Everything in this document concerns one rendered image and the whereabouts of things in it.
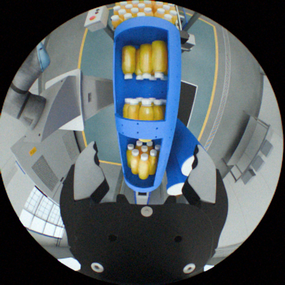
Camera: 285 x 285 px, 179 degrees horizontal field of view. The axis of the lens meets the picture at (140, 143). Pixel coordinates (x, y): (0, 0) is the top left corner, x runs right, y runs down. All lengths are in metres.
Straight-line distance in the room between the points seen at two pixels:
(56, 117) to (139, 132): 0.31
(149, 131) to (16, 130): 2.80
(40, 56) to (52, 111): 0.20
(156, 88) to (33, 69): 0.56
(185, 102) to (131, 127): 1.25
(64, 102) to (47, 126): 0.12
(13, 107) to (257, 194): 3.91
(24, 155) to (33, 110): 1.21
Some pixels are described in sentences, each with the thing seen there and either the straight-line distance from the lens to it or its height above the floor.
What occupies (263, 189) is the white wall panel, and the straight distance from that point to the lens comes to 3.42.
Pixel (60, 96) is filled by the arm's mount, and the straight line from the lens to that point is 0.41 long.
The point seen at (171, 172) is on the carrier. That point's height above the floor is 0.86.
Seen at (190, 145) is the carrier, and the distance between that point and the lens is 0.81.
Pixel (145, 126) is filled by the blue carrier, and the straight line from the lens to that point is 0.30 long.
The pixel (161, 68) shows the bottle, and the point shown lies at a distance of 0.41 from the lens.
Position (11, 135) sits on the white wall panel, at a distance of 2.80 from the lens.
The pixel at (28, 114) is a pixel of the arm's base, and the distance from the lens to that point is 0.43.
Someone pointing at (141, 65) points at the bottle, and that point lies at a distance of 0.45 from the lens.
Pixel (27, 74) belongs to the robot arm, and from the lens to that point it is 0.37.
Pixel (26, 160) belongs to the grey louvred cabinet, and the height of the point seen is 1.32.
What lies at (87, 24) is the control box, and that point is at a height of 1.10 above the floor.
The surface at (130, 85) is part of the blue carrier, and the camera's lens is 0.53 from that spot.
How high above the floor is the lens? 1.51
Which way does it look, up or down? 57 degrees down
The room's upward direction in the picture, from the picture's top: 174 degrees counter-clockwise
